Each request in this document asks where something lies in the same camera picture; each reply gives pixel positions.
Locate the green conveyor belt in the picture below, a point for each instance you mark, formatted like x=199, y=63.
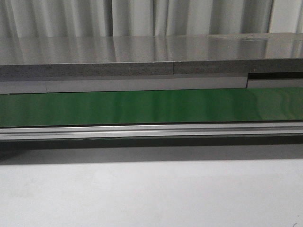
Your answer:
x=162, y=106

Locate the grey cabinet front panel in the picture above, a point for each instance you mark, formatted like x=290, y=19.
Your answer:
x=125, y=83

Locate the grey cabinet panel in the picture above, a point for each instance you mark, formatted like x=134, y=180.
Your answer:
x=274, y=83
x=125, y=83

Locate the dark grey stone countertop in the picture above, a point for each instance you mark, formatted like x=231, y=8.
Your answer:
x=63, y=57

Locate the grey right cabinet panel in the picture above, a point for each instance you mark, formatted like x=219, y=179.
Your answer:
x=274, y=83

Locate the white pleated curtain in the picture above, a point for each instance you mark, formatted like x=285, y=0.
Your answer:
x=101, y=18

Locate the aluminium conveyor side rail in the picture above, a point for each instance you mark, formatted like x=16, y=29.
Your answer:
x=158, y=130

